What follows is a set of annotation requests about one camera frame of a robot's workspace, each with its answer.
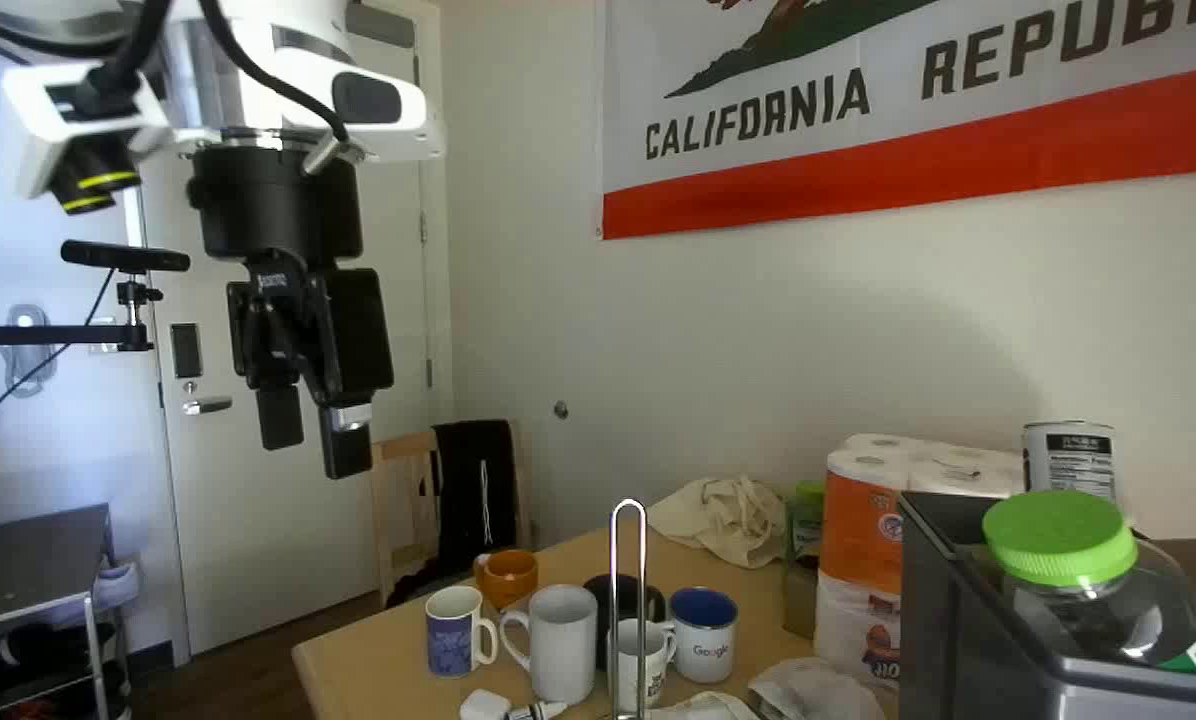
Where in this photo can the black camera on stand arm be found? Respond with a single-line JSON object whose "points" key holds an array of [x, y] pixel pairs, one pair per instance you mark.
{"points": [[121, 259]]}

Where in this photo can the beige cloth bag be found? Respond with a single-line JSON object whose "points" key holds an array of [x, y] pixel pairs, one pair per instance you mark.
{"points": [[729, 520]]}

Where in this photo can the green container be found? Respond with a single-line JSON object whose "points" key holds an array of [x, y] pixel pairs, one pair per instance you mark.
{"points": [[806, 560]]}

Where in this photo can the black folded chair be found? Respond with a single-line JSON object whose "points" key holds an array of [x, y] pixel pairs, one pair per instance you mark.
{"points": [[478, 493]]}

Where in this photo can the white earbuds case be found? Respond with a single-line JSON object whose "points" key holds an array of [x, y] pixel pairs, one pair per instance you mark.
{"points": [[487, 705]]}

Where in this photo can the California Republic flag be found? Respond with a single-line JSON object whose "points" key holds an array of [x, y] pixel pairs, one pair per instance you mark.
{"points": [[890, 120]]}

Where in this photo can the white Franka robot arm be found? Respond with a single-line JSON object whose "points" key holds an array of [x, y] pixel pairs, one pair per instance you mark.
{"points": [[290, 67]]}

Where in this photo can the white door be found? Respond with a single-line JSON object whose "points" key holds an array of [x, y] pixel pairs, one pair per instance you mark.
{"points": [[248, 533]]}

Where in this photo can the black mug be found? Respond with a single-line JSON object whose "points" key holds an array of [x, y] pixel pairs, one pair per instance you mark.
{"points": [[596, 605]]}

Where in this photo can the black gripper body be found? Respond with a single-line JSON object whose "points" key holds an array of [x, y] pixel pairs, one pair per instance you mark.
{"points": [[278, 203]]}

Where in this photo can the white mug with print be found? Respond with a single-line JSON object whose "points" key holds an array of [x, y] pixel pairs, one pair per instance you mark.
{"points": [[653, 660]]}

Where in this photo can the crumpled clear plastic packet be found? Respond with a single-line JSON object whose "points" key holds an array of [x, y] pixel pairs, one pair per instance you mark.
{"points": [[810, 690]]}

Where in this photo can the orange mug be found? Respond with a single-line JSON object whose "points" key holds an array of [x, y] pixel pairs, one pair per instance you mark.
{"points": [[505, 579]]}

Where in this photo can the paper towel roll pack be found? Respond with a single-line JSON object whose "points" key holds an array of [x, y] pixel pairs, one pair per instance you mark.
{"points": [[871, 560]]}

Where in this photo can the large plain white mug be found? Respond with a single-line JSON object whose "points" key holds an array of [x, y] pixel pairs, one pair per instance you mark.
{"points": [[562, 645]]}

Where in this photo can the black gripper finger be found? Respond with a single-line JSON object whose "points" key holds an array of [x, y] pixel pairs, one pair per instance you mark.
{"points": [[278, 363], [355, 346]]}

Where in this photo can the silver can with black label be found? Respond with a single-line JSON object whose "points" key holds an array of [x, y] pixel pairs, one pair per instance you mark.
{"points": [[1070, 461]]}

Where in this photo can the white marker with black cap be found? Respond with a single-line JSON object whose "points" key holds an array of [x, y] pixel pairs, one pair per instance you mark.
{"points": [[538, 711]]}

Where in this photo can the clear bottle with green lid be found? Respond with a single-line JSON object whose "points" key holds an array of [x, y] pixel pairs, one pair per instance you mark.
{"points": [[1091, 585]]}

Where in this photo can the blue patterned mug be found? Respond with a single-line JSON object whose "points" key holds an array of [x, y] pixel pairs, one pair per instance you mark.
{"points": [[448, 634]]}

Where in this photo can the grey metal cart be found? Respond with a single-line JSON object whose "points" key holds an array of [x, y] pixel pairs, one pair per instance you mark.
{"points": [[21, 572]]}

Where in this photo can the black door keypad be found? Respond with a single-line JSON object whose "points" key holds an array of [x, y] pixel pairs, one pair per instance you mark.
{"points": [[185, 349]]}

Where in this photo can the white mug with blue rim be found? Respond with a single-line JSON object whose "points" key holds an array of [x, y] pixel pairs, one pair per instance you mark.
{"points": [[702, 641]]}

